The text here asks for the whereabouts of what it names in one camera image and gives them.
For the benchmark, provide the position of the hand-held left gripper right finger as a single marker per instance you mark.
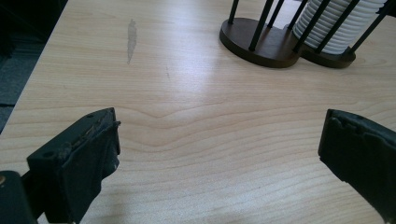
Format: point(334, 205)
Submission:
point(361, 149)

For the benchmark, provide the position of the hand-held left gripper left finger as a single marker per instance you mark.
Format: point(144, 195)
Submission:
point(74, 161)

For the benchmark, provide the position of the stack of white paper cups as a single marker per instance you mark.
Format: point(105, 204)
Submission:
point(348, 34)

